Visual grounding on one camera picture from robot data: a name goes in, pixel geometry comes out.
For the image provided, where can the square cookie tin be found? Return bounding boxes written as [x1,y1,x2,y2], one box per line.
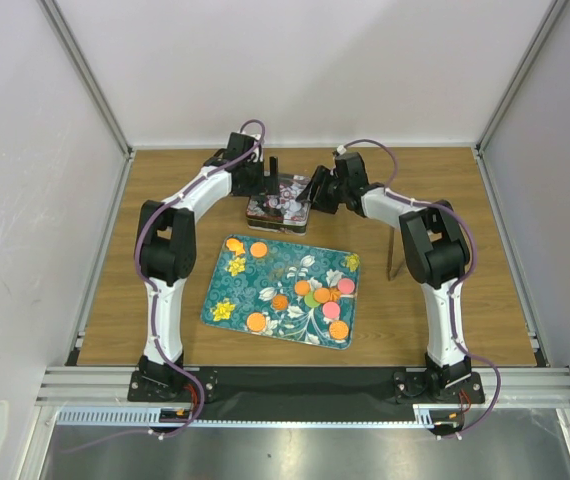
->
[246,212,309,235]

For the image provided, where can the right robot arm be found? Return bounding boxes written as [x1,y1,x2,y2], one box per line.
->
[297,153,471,402]

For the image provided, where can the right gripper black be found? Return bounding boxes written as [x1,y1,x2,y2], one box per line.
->
[295,167,348,216]

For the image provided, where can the orange round cookie pile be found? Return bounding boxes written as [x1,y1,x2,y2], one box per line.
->
[313,287,331,304]

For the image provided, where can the pink round cookie lower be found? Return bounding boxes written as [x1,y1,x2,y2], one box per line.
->
[322,301,341,320]

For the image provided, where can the gold tin lid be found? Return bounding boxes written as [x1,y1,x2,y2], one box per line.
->
[246,173,310,218]

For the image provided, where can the pink round cookie upper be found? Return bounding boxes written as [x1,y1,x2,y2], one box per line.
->
[337,278,356,295]

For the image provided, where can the orange fish cookie left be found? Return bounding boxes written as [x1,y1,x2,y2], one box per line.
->
[225,237,245,257]

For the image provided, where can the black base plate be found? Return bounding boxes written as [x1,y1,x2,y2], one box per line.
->
[127,367,485,423]

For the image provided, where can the pink round cookie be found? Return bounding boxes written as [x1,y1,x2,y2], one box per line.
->
[322,301,341,320]
[337,278,356,295]

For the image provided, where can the green cookie under pile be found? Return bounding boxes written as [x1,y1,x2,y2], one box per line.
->
[304,292,319,308]

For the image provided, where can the orange round cookie top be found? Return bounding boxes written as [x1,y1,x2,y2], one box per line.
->
[250,241,269,258]

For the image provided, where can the orange dotted cookie front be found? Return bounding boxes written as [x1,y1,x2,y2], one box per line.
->
[246,312,267,332]

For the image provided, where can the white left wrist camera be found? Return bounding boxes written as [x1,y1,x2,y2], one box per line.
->
[240,131,262,141]

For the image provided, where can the orange dotted cookie right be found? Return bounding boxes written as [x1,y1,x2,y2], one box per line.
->
[328,320,350,341]

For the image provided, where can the orange round cookie centre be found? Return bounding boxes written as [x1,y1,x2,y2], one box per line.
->
[294,280,311,297]

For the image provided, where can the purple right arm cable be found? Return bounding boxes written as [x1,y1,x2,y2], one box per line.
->
[338,138,504,441]

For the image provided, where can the aluminium frame rail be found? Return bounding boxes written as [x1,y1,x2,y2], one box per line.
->
[36,367,570,430]

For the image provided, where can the teal floral tray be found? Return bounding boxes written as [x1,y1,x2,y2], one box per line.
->
[201,235,361,350]

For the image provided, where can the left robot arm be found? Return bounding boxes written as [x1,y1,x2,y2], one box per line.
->
[128,130,278,402]

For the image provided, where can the orange dotted cookie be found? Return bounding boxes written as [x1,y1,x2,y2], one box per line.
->
[328,320,350,341]
[246,312,267,332]

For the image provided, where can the metal tongs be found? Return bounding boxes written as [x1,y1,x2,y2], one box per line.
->
[386,227,405,281]

